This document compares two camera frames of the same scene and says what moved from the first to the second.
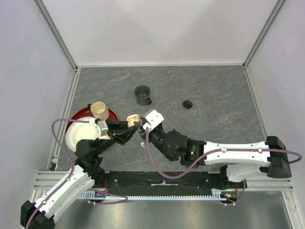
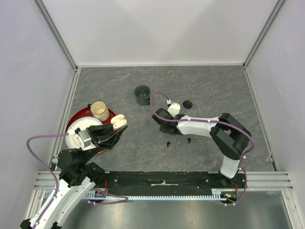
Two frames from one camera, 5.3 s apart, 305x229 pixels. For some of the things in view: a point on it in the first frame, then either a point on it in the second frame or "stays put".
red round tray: [86, 112] stays put
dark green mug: [142, 92] stays put
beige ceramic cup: [100, 110] stays put
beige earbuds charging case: [131, 119] to [118, 121]
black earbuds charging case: [187, 104] stays put
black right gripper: [142, 132] to [161, 128]
